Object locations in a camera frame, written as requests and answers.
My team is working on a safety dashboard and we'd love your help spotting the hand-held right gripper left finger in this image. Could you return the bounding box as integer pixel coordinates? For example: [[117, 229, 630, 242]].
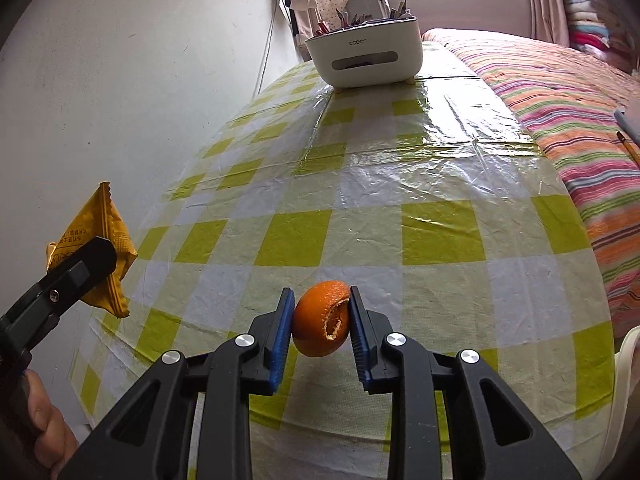
[[57, 287, 296, 480]]

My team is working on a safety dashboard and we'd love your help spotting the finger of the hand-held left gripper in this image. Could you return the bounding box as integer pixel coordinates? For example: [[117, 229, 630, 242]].
[[0, 237, 118, 361]]

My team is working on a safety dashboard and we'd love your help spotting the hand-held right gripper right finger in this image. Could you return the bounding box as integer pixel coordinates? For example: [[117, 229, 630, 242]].
[[350, 285, 583, 480]]

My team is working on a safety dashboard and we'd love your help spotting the orange peel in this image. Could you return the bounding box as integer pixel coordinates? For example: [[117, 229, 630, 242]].
[[291, 280, 352, 358]]

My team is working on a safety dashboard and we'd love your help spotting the yellow orange snack packet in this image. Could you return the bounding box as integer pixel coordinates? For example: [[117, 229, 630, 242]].
[[45, 181, 138, 319]]

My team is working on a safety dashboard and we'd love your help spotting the cream plastic bin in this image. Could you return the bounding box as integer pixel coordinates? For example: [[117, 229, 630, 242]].
[[602, 325, 640, 480]]

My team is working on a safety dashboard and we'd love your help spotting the person's left hand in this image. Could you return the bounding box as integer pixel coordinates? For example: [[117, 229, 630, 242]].
[[25, 369, 81, 467]]

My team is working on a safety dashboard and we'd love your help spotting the white desk organizer box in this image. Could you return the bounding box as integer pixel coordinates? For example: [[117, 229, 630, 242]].
[[304, 16, 425, 93]]

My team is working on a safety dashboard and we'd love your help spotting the bed with striped sheet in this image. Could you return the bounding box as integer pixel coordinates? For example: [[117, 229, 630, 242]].
[[422, 28, 640, 338]]

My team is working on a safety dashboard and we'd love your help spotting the bunch of pens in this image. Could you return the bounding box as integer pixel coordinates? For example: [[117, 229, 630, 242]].
[[315, 0, 413, 36]]

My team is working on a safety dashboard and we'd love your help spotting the yellow pencil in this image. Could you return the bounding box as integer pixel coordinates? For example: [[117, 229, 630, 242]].
[[616, 131, 640, 166]]

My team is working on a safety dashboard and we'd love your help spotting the beige garment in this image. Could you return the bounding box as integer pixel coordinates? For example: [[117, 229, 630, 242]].
[[284, 0, 321, 48]]

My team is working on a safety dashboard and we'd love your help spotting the white floor appliance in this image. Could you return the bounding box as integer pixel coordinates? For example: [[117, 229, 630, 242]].
[[345, 0, 388, 21]]

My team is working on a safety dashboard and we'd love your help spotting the blue pencil case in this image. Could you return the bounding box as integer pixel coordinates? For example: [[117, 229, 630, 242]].
[[614, 107, 640, 148]]

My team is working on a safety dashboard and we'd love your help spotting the beige curtain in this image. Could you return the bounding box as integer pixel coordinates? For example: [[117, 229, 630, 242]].
[[515, 0, 571, 46]]

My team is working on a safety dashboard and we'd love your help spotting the stack of folded quilts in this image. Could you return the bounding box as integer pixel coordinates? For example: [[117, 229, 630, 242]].
[[560, 0, 640, 73]]

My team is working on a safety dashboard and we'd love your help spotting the thin wall cable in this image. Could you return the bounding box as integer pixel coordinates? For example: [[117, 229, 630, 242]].
[[255, 0, 281, 96]]

